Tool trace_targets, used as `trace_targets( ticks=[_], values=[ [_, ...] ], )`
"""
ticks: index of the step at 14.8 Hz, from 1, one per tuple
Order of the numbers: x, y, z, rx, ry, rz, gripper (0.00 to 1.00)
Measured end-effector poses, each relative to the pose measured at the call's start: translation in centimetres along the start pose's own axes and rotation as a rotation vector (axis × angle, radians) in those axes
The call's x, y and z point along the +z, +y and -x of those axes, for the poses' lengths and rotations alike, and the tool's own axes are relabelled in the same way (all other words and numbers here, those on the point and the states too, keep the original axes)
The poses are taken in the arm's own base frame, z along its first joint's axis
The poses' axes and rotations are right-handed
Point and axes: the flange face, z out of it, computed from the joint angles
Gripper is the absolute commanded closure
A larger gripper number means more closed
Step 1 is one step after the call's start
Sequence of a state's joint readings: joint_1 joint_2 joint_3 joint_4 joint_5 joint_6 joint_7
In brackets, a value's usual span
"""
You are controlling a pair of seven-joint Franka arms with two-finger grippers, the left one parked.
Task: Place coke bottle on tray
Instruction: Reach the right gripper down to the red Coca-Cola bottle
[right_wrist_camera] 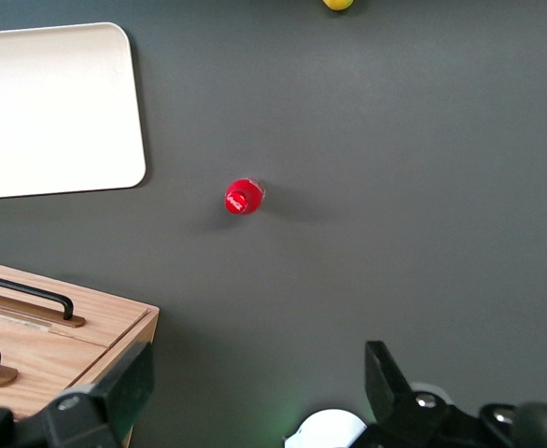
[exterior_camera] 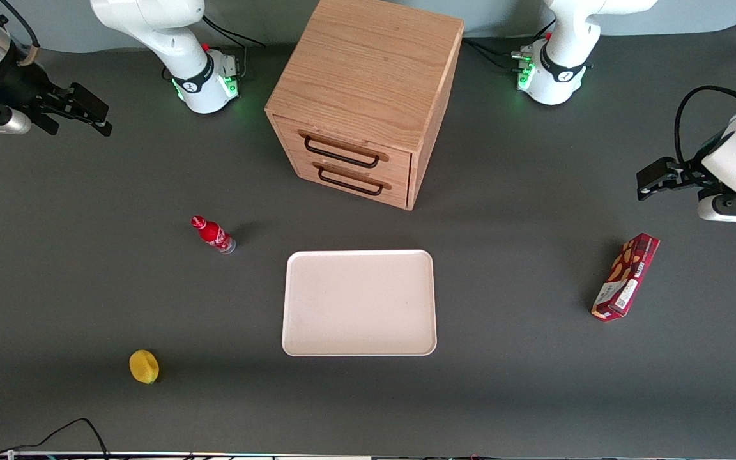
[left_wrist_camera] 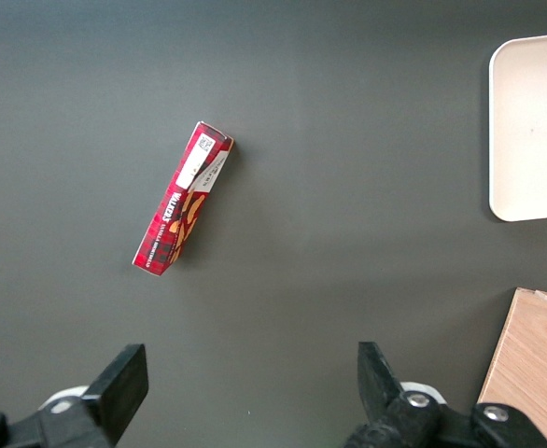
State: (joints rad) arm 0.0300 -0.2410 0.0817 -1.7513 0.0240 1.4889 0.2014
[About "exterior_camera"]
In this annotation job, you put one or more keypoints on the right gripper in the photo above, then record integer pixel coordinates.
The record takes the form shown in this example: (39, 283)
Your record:
(18, 86)

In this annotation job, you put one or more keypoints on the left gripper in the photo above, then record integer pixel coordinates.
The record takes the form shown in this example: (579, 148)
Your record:
(689, 174)

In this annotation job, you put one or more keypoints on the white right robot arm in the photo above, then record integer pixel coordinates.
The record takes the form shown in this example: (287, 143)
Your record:
(151, 25)

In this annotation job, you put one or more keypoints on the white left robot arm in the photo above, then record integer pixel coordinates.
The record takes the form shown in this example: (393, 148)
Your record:
(566, 38)

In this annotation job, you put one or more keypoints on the red coke bottle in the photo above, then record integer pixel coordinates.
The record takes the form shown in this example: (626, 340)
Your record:
(213, 234)

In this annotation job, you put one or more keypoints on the white rectangular tray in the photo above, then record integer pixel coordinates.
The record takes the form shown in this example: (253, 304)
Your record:
(359, 302)

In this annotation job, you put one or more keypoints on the red tartan cookie box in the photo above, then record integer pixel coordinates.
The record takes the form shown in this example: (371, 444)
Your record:
(627, 276)

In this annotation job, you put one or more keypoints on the wooden drawer front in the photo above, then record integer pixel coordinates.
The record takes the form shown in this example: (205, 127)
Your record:
(355, 185)
(342, 137)

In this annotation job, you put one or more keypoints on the yellow lemon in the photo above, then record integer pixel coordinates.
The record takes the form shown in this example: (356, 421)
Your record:
(144, 367)

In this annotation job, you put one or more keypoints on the wooden drawer cabinet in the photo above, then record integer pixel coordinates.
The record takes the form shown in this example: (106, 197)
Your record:
(368, 70)

